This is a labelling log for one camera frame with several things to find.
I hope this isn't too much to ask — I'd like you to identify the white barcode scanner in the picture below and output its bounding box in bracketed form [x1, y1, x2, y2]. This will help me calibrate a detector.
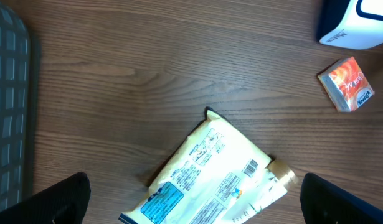
[316, 0, 383, 50]

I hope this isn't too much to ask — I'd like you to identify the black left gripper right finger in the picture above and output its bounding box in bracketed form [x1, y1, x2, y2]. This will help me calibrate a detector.
[300, 173, 383, 224]

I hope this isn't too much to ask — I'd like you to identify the dark grey plastic basket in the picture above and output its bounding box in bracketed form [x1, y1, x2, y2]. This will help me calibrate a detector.
[0, 1, 41, 212]

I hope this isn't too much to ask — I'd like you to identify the white tube gold cap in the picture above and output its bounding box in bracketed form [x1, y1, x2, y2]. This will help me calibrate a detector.
[226, 159, 298, 223]

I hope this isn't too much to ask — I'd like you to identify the cream wet wipes pack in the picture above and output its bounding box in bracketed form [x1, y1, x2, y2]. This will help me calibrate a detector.
[119, 108, 271, 224]

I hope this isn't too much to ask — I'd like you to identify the orange tissue pack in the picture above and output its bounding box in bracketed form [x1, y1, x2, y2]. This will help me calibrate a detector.
[318, 57, 375, 112]

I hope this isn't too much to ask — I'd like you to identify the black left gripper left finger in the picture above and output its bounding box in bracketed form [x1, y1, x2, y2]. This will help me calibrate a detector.
[0, 172, 91, 224]

